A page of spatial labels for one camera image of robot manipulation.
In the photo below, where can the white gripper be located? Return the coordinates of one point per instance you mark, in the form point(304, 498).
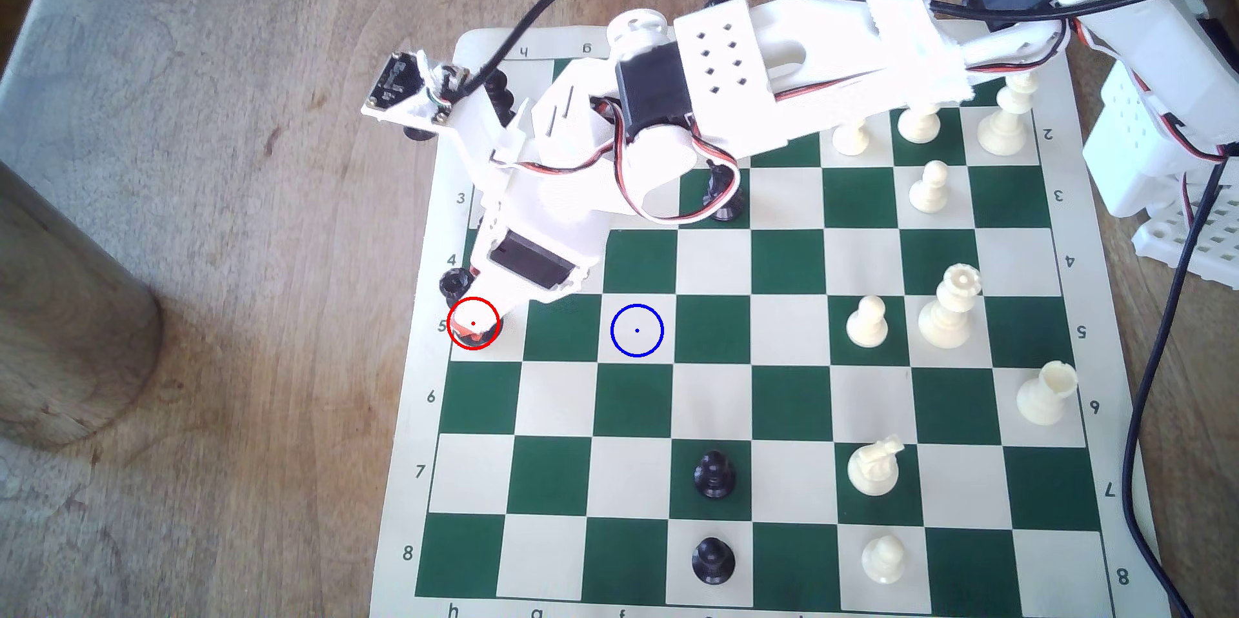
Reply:
point(530, 261)

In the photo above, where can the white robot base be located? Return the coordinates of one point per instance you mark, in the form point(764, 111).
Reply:
point(1132, 144)

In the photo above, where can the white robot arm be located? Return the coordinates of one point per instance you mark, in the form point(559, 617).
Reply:
point(823, 47)

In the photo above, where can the black chess rook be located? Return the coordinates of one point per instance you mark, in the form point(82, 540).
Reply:
point(453, 284)

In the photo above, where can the green and cream chess mat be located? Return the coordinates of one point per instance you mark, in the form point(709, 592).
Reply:
point(639, 405)

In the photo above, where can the tall black chess piece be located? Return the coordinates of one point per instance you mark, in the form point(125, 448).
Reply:
point(499, 93)

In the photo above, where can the black chess pawn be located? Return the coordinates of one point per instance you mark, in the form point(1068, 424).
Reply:
point(714, 476)
point(713, 562)

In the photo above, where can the white chess pawn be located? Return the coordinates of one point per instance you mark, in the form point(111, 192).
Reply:
point(851, 138)
point(930, 189)
point(884, 560)
point(919, 124)
point(868, 323)

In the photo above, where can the white chess knight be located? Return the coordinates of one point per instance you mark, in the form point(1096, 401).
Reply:
point(874, 468)

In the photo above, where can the white chess queen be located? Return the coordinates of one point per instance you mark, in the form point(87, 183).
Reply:
point(949, 313)

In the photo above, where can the tall white chess piece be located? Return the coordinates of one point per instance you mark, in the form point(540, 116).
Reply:
point(1002, 129)

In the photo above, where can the white chess rook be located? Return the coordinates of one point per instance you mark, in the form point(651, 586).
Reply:
point(1045, 393)

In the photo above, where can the bare circuit board camera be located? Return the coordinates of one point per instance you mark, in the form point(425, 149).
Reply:
point(395, 84)

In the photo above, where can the round wooden post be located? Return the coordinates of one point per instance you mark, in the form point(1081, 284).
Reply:
point(68, 328)

